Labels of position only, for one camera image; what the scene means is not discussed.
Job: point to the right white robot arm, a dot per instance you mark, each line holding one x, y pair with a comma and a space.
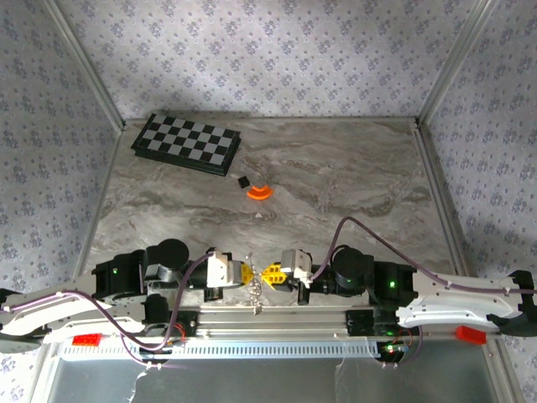
453, 306

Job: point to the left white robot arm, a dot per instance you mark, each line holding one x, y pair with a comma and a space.
50, 315

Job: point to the orange curved plastic piece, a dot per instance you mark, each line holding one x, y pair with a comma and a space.
259, 194

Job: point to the small black cube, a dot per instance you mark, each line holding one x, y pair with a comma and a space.
243, 181

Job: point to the shiny metal panel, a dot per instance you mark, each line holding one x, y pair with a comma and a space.
251, 382

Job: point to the black white folded chessboard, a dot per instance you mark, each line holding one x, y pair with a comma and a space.
184, 140

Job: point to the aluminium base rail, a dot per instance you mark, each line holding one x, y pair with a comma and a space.
272, 321

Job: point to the aluminium side rail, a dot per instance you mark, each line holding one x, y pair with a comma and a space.
97, 201
445, 201

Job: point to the aluminium frame post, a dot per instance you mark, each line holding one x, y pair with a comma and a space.
457, 63
85, 63

